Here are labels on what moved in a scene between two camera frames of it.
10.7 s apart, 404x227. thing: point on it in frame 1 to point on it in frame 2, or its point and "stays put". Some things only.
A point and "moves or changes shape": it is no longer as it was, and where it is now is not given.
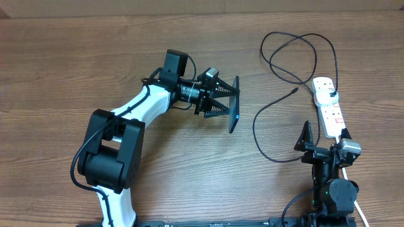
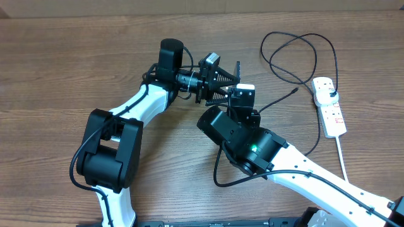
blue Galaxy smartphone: x=234 y=106 moves or changes shape
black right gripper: x=313 y=152 to x=254 y=116
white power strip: x=331 y=116 stays put
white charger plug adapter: x=322 y=97 stays put
